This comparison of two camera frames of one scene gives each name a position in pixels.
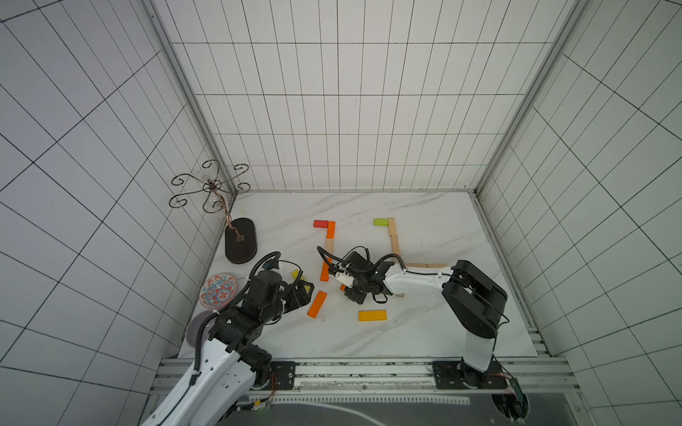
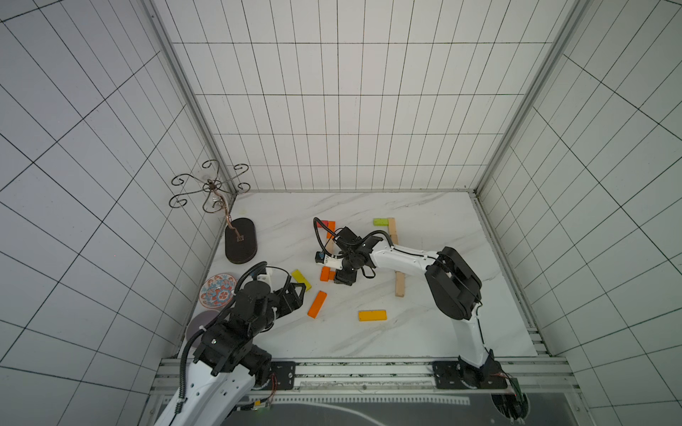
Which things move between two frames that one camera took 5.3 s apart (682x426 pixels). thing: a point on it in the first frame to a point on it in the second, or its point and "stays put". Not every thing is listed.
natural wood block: x=329 y=245 stays put
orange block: x=317 y=304 stays put
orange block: x=331 y=229 stays put
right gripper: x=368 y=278 to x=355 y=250
